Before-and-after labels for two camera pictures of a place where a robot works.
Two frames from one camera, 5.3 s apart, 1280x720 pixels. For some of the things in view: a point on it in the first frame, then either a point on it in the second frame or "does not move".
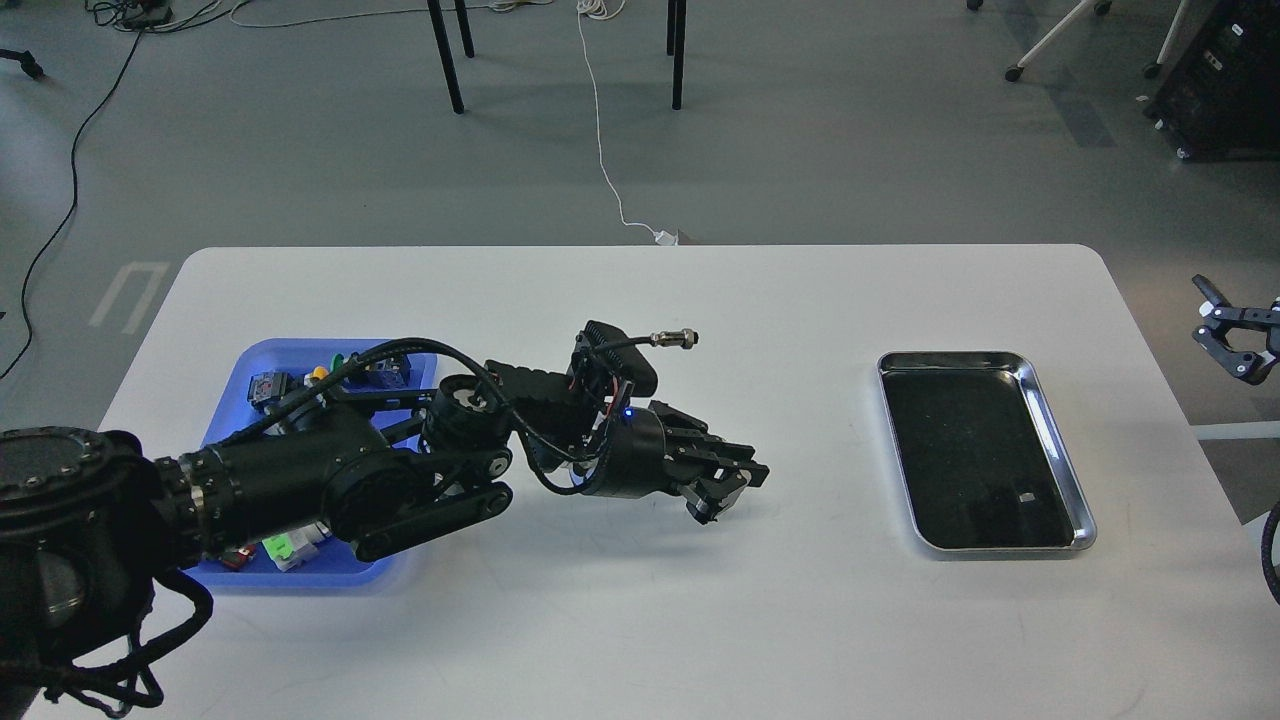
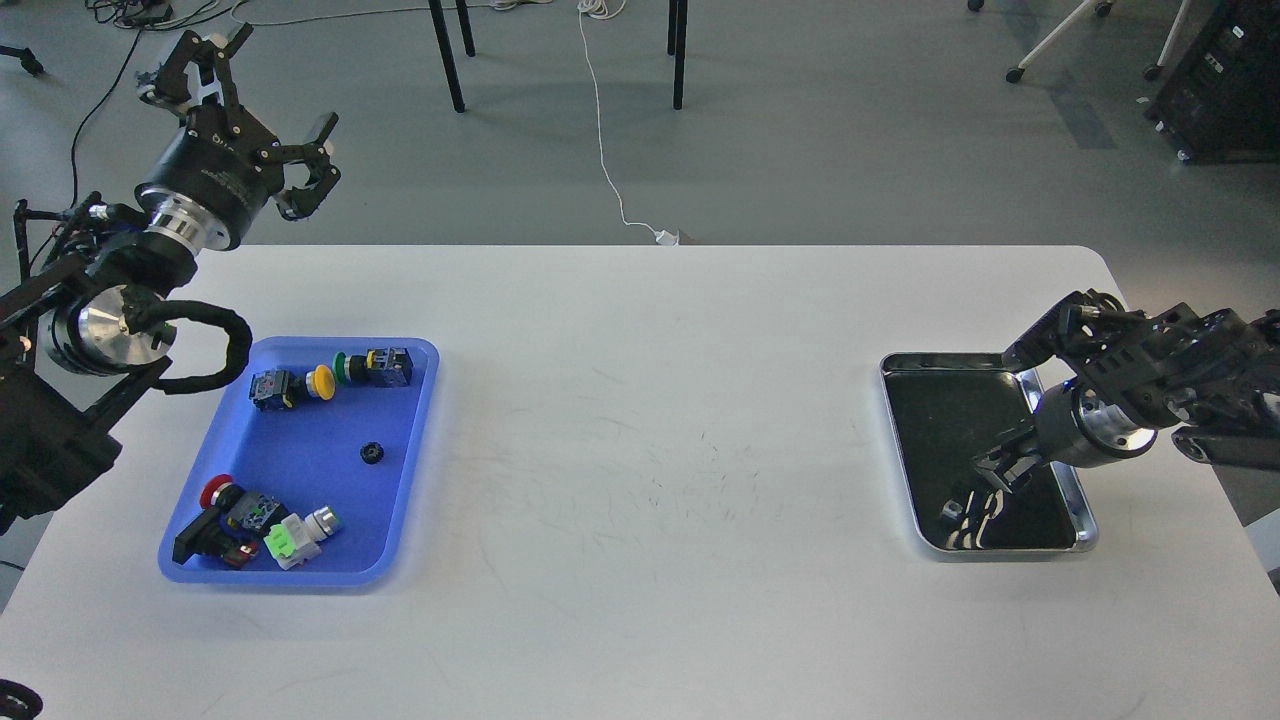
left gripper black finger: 715,496 to 302,202
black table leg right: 676,31 does not move
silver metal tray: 982,461 does not move
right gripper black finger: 1239,337 to 985,463
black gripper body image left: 633,460 to 208,179
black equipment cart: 1218,99 does not move
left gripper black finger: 694,435 to 171,87
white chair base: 1016,71 does not move
